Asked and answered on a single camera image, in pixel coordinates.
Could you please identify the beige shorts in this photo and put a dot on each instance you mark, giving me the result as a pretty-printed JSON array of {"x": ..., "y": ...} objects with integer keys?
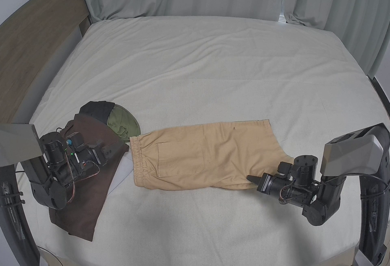
[{"x": 213, "y": 152}]

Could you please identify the black garment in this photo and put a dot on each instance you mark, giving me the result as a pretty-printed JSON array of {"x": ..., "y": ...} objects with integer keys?
[{"x": 96, "y": 111}]

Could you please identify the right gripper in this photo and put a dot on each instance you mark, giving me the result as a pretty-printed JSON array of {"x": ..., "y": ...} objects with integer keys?
[{"x": 274, "y": 185}]

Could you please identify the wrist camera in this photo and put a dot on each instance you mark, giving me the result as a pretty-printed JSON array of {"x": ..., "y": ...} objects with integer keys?
[
  {"x": 285, "y": 169},
  {"x": 76, "y": 140}
]

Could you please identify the brown garment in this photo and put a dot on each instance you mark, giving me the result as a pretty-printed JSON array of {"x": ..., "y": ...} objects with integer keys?
[{"x": 88, "y": 191}]

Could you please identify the green garment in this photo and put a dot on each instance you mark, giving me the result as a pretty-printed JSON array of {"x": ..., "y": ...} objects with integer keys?
[{"x": 125, "y": 123}]

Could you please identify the bed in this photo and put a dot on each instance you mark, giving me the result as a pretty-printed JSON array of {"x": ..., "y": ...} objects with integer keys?
[{"x": 213, "y": 60}]

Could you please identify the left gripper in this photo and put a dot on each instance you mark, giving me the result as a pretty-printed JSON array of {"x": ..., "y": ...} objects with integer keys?
[{"x": 97, "y": 156}]

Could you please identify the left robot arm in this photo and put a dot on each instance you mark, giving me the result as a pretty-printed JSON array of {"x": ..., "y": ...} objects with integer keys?
[{"x": 45, "y": 185}]

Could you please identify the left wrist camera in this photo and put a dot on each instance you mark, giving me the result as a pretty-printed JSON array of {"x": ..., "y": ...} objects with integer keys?
[{"x": 76, "y": 140}]

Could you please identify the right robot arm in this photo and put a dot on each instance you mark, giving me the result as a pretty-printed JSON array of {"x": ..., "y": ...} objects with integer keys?
[{"x": 350, "y": 149}]

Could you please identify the white garment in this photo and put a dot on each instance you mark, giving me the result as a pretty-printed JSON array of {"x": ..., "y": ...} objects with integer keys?
[{"x": 123, "y": 172}]

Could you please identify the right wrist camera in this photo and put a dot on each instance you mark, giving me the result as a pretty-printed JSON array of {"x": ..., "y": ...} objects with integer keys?
[{"x": 285, "y": 169}]

